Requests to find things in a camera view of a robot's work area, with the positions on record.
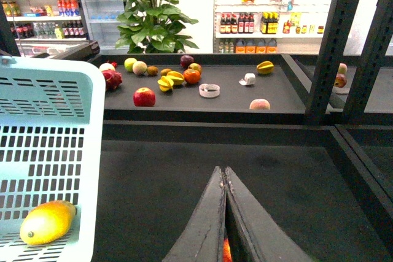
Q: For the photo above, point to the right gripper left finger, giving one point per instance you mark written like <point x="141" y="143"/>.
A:
<point x="203" y="237"/>

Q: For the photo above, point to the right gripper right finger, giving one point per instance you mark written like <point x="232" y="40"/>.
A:
<point x="253" y="234"/>

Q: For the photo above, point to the yellow mango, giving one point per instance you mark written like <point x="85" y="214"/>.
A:
<point x="47" y="222"/>

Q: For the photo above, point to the light blue plastic shopping basket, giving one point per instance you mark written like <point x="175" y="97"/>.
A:
<point x="51" y="128"/>

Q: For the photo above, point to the red green mango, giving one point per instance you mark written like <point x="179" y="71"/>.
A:
<point x="196" y="67"/>

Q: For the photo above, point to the red yellow apple near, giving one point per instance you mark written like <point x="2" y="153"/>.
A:
<point x="227" y="257"/>

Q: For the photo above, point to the pink peach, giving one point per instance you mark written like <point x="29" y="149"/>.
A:
<point x="259" y="104"/>

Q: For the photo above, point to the large red apple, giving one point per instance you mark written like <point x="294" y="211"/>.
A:
<point x="144" y="97"/>

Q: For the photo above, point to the front yellow starfruit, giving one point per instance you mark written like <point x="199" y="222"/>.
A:
<point x="165" y="84"/>

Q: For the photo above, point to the yellow starfruit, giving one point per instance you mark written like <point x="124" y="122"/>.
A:
<point x="165" y="84"/>
<point x="265" y="68"/>
<point x="176" y="77"/>

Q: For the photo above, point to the rear yellow starfruit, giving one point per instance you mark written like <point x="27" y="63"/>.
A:
<point x="176" y="77"/>

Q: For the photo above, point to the right brown kiwi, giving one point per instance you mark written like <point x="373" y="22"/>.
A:
<point x="164" y="72"/>

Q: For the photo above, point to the brown kiwi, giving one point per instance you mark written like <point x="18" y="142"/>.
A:
<point x="164" y="72"/>
<point x="152" y="70"/>

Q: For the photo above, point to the far yellow starfruit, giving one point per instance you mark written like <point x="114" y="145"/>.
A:
<point x="265" y="68"/>

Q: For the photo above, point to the left brown kiwi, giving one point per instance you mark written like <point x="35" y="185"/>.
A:
<point x="152" y="70"/>

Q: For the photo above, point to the dark purple fruit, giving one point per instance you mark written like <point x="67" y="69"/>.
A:
<point x="186" y="61"/>

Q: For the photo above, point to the pink dragon fruit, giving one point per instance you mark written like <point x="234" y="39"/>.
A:
<point x="113" y="79"/>

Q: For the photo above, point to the green apple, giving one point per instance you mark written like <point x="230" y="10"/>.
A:
<point x="128" y="64"/>

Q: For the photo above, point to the green potted plant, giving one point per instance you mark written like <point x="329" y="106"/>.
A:
<point x="154" y="26"/>

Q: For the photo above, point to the glass door refrigerator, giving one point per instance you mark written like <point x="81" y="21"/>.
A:
<point x="100" y="17"/>

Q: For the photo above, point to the white drinks shelf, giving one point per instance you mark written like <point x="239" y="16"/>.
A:
<point x="45" y="26"/>

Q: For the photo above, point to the red apple behind post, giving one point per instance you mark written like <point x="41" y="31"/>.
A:
<point x="340" y="80"/>

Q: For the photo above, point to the pale peach behind post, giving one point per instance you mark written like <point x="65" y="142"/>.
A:
<point x="342" y="69"/>

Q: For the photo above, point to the white condiment wall shelf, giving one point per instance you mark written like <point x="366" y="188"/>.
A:
<point x="269" y="26"/>

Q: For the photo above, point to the black metal rack post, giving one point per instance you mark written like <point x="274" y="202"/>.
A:
<point x="362" y="28"/>

